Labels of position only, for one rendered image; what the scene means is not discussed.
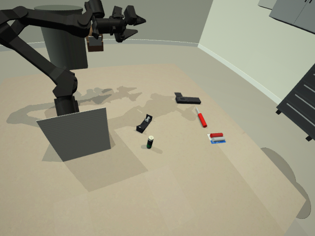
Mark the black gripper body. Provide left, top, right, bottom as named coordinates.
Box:
left=108, top=5, right=137, bottom=43

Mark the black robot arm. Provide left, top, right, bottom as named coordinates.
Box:
left=0, top=0, right=110, bottom=116

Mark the black cylindrical battery with green band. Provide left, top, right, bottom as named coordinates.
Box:
left=147, top=136, right=154, bottom=148

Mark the red screwdriver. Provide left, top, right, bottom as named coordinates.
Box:
left=198, top=113, right=207, bottom=128

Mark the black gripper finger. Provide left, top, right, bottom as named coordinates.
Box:
left=123, top=29, right=138, bottom=40
left=133, top=15, right=146, bottom=26

